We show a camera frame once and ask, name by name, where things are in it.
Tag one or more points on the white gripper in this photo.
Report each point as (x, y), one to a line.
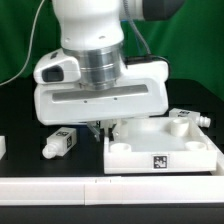
(63, 98)

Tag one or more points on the white square tabletop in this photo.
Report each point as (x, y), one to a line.
(159, 145)

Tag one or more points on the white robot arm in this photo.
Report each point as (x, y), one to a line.
(87, 79)

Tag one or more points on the white left fence block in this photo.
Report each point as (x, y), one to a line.
(2, 146)

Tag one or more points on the white front fence rail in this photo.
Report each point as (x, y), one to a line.
(111, 190)

